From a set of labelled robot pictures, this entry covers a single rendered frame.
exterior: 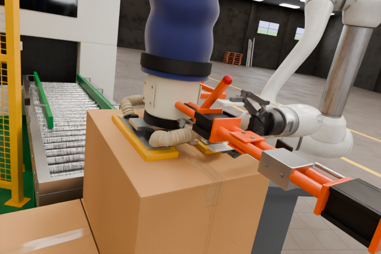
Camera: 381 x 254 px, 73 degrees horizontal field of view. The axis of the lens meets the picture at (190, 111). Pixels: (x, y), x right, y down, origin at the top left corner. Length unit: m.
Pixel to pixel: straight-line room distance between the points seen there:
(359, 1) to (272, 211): 0.96
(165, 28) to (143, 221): 0.49
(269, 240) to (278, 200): 0.24
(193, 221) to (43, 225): 0.63
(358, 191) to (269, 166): 0.14
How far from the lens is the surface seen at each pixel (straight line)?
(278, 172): 0.49
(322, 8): 1.10
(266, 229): 1.44
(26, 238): 1.11
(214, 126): 0.59
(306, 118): 0.83
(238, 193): 0.73
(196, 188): 0.62
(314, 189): 0.45
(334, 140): 1.27
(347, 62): 1.20
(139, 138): 0.77
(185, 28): 0.73
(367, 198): 0.44
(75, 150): 1.67
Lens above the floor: 1.27
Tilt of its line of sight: 15 degrees down
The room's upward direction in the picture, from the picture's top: 9 degrees clockwise
